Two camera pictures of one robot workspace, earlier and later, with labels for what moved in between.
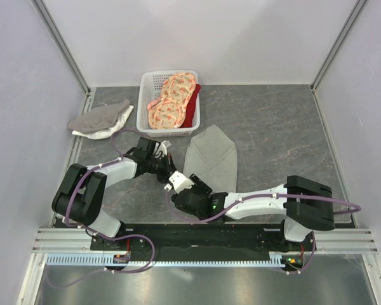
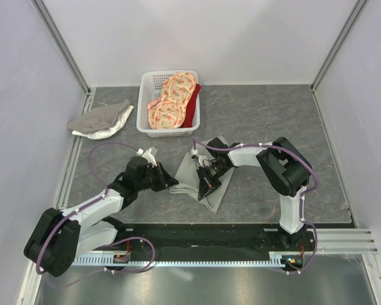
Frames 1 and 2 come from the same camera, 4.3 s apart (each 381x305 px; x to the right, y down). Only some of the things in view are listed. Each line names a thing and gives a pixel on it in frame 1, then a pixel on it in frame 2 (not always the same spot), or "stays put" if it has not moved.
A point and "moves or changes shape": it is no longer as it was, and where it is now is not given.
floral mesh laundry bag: (168, 112) stays put
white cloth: (122, 118) stays put
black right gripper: (201, 186) → (207, 185)
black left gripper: (169, 168) → (164, 179)
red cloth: (191, 107) stays put
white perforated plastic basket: (150, 89) stays put
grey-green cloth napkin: (211, 157) moves or changes shape
